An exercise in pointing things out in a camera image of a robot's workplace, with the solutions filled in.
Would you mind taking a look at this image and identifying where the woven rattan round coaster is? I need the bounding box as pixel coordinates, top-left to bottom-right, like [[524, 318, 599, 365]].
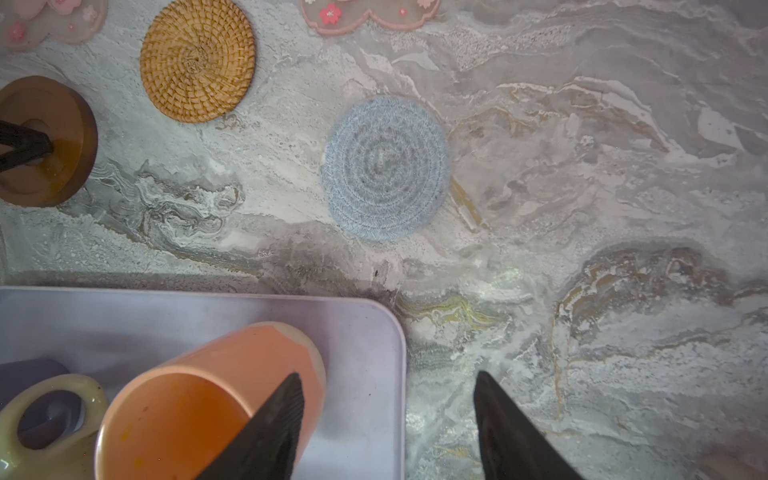
[[140, 0, 256, 123]]

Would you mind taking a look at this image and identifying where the pink flower silicone coaster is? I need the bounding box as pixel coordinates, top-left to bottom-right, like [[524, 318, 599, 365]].
[[1, 0, 108, 52]]

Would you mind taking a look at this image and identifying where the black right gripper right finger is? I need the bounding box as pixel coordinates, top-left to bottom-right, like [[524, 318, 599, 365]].
[[473, 371, 582, 480]]

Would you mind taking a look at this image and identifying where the lavender mug white inside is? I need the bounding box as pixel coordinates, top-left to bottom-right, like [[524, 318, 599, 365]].
[[0, 358, 69, 409]]

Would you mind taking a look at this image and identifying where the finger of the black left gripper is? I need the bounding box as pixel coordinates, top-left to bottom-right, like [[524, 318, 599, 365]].
[[0, 121, 54, 173]]

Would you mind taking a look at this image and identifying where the lavender plastic tray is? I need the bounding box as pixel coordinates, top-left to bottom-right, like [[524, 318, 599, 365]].
[[1, 287, 406, 479]]

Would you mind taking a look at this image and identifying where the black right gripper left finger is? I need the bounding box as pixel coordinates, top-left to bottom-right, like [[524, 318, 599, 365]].
[[197, 373, 305, 480]]

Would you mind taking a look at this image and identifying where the cream yellow mug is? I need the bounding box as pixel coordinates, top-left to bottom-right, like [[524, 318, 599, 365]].
[[1, 374, 108, 479]]

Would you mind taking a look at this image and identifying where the peach pink mug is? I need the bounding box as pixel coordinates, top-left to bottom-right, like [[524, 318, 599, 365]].
[[95, 322, 326, 479]]

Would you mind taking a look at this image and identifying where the blue knitted round coaster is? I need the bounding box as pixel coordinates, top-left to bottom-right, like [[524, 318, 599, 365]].
[[321, 95, 451, 243]]

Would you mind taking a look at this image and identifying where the brown round wooden coaster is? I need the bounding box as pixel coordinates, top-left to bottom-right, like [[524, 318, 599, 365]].
[[1, 76, 98, 207]]

